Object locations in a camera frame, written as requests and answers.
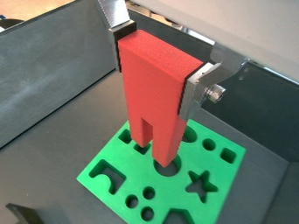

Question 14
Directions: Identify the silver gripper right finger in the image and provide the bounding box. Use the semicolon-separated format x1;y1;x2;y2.
179;43;248;121

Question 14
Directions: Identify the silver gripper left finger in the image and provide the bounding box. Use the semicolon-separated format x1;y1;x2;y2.
97;0;136;71

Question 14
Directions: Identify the red double-square peg block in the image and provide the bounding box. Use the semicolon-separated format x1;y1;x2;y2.
117;30;201;166

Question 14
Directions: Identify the green foam shape board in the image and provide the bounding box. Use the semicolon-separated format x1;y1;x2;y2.
77;121;245;224

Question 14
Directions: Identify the black curved holder stand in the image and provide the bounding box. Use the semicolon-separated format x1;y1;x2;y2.
5;203;44;224

